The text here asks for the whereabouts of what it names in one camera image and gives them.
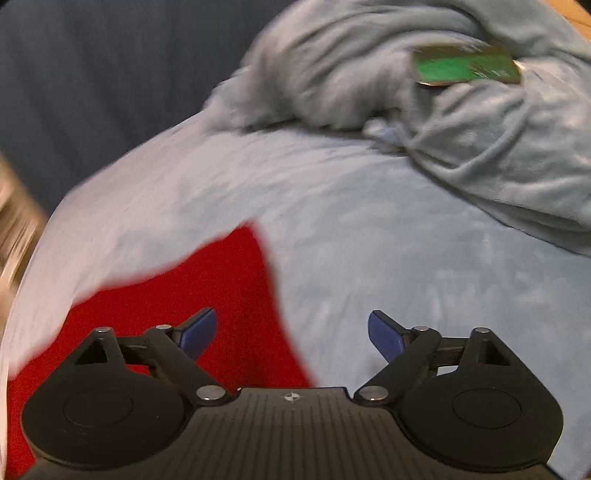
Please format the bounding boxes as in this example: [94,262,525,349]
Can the red knit sweater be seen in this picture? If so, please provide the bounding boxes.
[5,223,315,479]

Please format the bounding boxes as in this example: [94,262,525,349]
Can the light blue bed sheet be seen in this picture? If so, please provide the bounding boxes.
[1,117,590,479]

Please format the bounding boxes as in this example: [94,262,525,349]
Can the light blue fleece blanket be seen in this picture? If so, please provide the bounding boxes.
[204,1,590,255]

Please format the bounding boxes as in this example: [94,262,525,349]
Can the dark blue curtain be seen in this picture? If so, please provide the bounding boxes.
[1,1,286,211]

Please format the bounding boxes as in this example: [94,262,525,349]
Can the black smartphone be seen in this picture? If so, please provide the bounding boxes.
[412,44,522,87]

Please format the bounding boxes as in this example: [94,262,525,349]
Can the wooden headboard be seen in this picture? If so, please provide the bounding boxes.
[547,0,590,27]

